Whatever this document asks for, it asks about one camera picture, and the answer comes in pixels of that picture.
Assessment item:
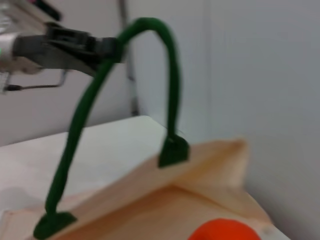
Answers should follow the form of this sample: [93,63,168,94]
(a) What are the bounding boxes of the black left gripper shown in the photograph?
[13,22,126,77]

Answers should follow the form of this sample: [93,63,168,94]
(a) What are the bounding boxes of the cream handbag with green handles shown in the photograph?
[0,17,273,240]

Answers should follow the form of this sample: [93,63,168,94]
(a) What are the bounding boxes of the orange toy fruit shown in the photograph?
[187,217,263,240]

